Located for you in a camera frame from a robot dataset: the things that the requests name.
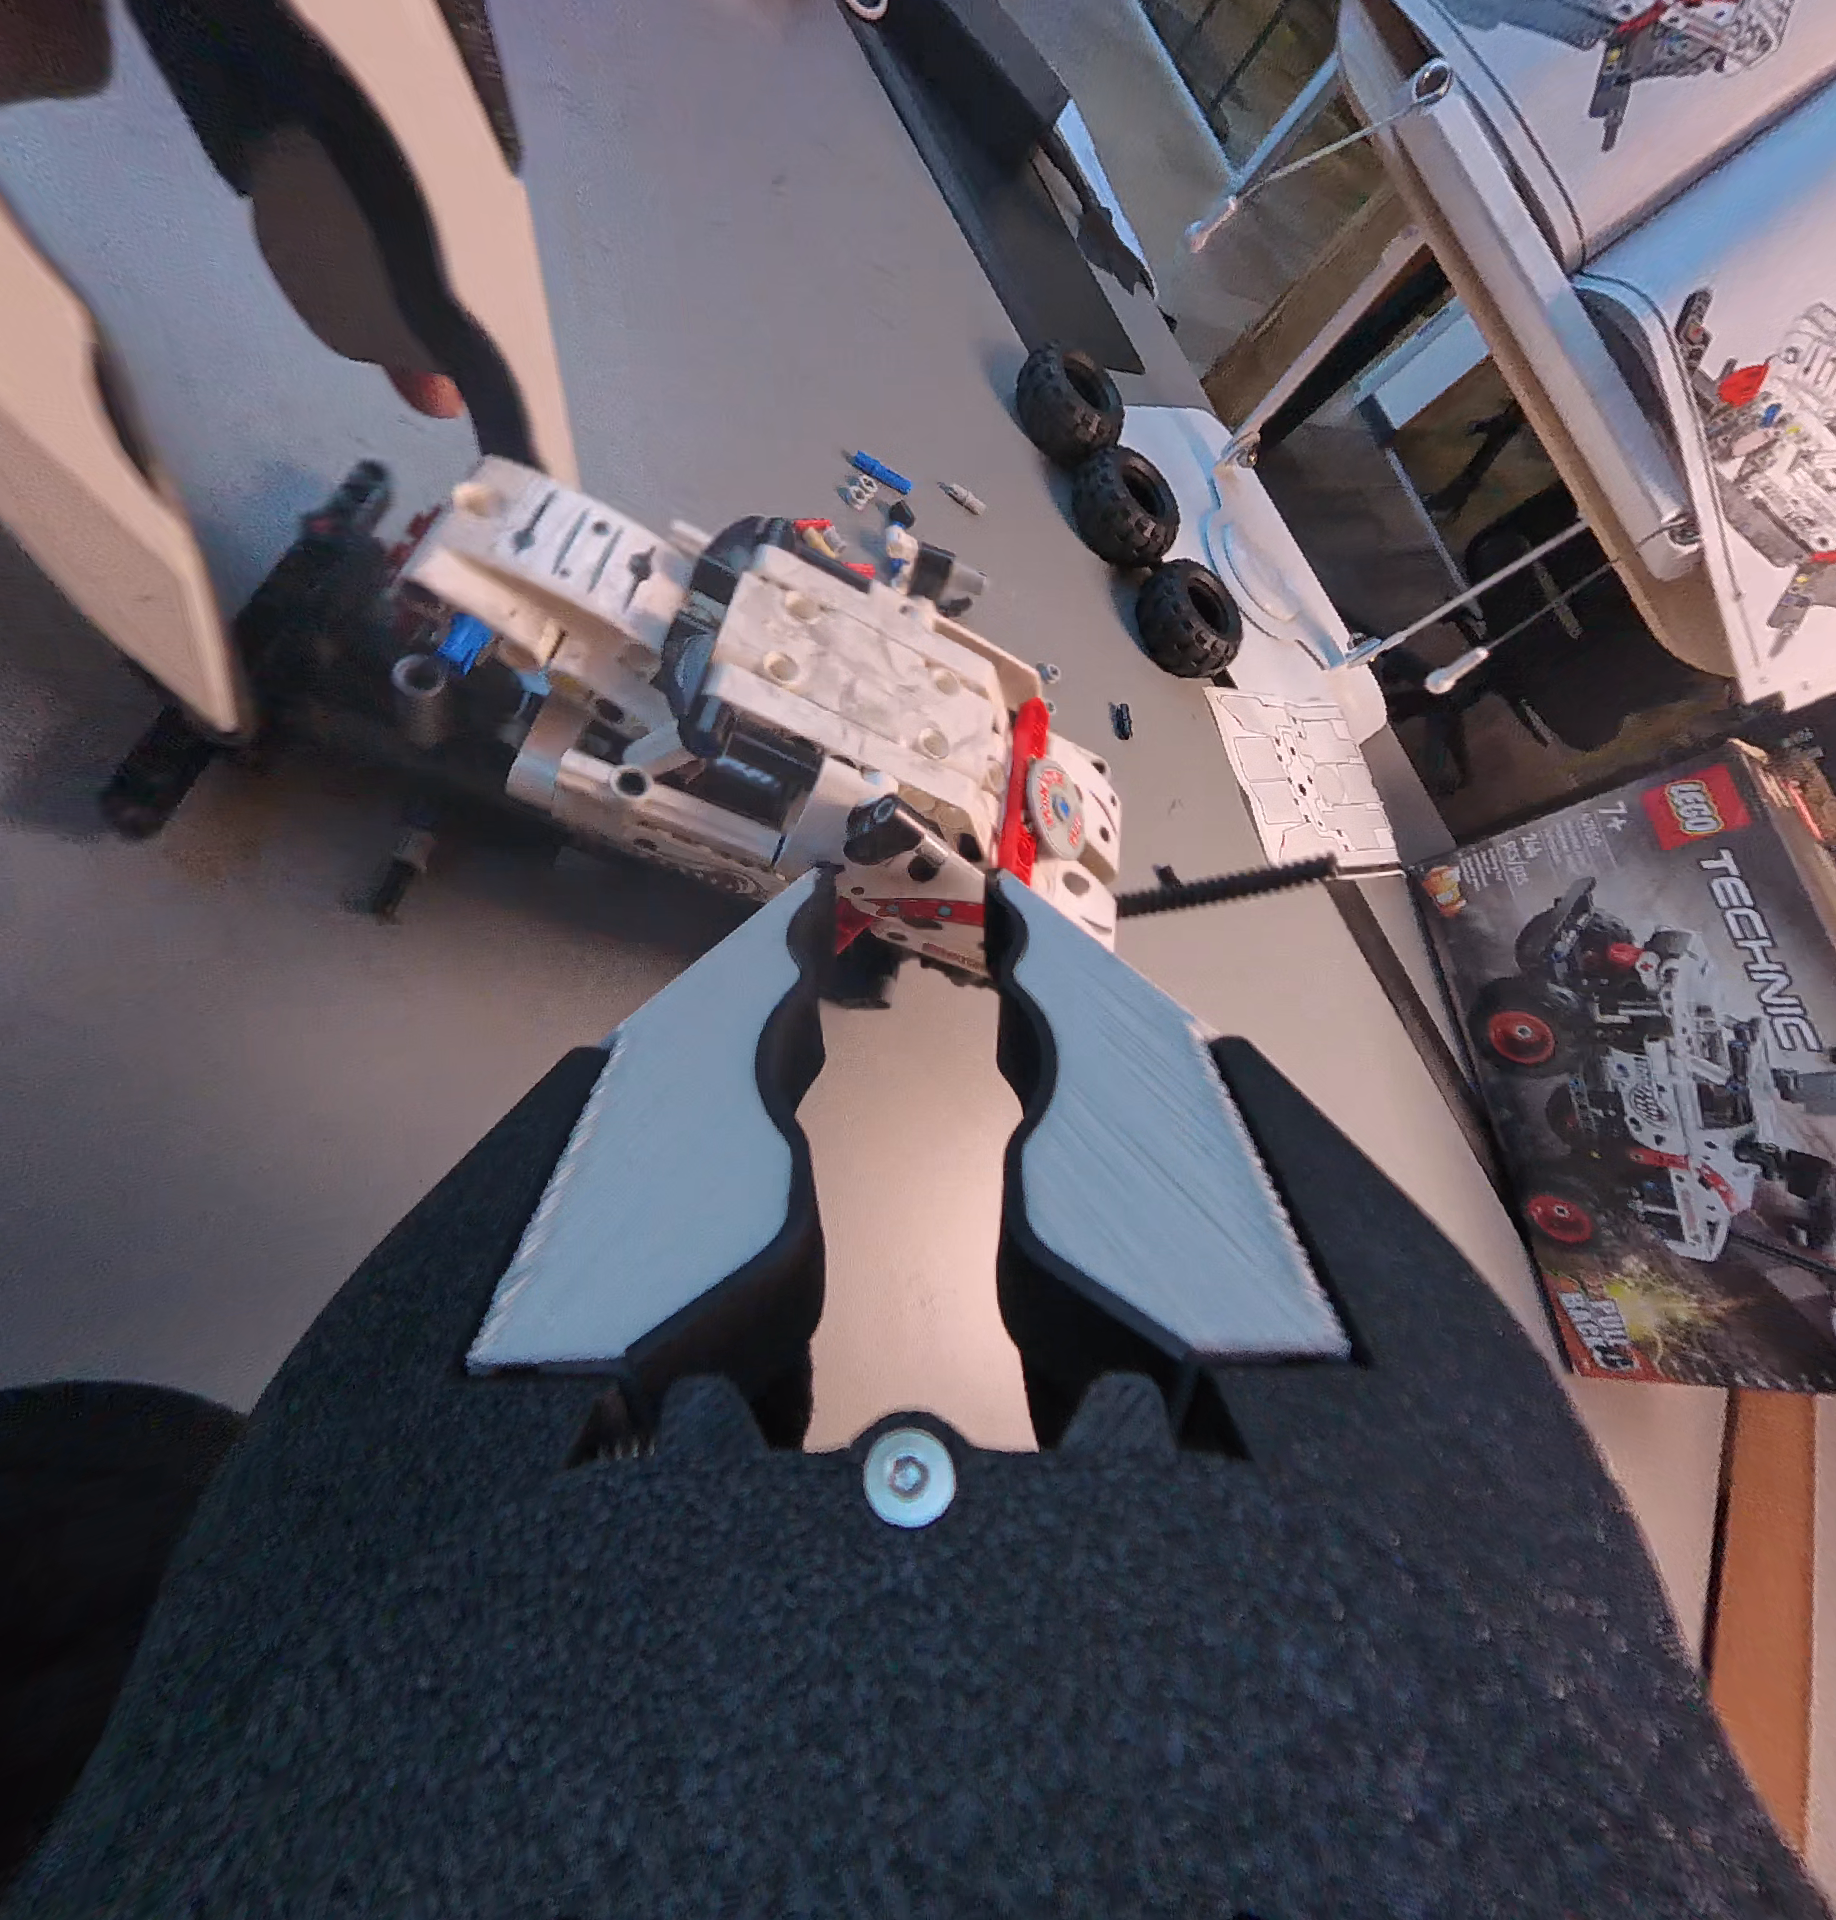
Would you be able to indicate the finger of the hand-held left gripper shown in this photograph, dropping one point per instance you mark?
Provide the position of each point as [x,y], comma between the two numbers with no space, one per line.
[485,181]
[80,510]

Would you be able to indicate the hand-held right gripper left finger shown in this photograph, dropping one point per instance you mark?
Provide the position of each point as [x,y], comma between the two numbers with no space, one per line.
[635,1200]

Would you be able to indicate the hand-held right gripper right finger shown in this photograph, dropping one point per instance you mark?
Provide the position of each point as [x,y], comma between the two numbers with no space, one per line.
[1175,1185]

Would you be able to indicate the black knobby lego tire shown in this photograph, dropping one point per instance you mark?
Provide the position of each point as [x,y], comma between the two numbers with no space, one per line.
[1190,619]
[1070,406]
[1125,510]

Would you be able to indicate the white lego vehicle model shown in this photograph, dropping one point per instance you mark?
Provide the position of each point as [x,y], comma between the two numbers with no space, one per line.
[829,661]

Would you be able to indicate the lego sticker sheet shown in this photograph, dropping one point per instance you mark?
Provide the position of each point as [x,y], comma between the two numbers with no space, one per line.
[1303,781]

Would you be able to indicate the lego set box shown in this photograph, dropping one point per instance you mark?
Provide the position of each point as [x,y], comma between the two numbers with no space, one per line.
[1669,1081]

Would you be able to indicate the cluster of small lego pieces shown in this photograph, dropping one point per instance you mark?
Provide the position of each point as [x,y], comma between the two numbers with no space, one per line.
[905,517]

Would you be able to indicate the lego instruction booklet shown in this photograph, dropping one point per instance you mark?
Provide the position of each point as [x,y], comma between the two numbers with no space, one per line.
[1729,270]

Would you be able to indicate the person's left hand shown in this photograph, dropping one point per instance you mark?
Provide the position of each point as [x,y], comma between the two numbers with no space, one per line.
[350,270]

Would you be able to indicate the white book stand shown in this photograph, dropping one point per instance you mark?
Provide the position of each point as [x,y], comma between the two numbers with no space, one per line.
[1249,541]

